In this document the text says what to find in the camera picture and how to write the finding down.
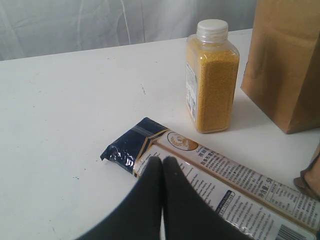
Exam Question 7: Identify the brown paper shopping bag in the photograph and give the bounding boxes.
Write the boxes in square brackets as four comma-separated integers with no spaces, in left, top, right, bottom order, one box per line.
[241,0,320,134]

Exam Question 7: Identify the yellow millet plastic bottle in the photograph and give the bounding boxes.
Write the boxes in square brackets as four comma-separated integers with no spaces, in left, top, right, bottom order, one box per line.
[185,19,240,133]

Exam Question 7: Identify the brown pouch with orange label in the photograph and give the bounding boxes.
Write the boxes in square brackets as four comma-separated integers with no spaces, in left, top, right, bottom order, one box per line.
[293,144,320,201]

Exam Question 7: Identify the white backdrop curtain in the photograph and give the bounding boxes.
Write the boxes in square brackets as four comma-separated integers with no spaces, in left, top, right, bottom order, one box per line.
[0,0,257,61]

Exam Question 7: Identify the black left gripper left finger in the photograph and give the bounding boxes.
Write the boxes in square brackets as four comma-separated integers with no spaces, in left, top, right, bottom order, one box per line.
[78,156,163,240]

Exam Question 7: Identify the noodle packet, navy and white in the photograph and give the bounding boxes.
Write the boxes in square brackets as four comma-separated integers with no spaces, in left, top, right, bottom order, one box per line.
[100,117,320,240]

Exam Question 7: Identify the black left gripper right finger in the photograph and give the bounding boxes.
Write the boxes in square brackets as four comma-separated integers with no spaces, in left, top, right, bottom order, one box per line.
[162,156,249,240]

